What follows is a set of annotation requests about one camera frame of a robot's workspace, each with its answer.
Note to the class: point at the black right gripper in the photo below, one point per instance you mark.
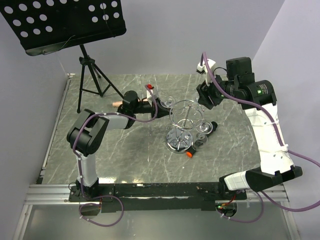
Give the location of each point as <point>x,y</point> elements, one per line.
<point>203,91</point>

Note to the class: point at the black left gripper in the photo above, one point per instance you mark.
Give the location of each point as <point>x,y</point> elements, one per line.
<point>162,111</point>

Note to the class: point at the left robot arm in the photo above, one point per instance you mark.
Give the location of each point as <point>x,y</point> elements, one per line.
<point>86,134</point>

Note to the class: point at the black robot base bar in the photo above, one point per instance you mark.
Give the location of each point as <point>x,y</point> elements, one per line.
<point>113,197</point>

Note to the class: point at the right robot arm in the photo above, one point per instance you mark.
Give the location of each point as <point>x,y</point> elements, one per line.
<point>259,103</point>

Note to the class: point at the clear wine glass far right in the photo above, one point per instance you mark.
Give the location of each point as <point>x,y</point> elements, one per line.
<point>197,100</point>

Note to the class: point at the clear wine glass far left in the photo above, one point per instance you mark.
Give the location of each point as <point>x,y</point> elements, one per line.
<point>167,101</point>

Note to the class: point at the chrome wine glass rack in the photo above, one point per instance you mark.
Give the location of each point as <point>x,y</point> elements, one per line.
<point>185,116</point>

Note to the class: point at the clear wine glass on rack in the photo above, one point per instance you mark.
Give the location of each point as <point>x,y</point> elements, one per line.
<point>203,128</point>

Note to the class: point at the black microphone orange end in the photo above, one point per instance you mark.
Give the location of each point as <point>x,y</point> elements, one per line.
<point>191,151</point>

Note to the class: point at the black music stand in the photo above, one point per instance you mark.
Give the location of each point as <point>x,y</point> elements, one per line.
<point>44,27</point>

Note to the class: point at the aluminium frame rail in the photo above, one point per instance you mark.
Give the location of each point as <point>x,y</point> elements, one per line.
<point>137,156</point>

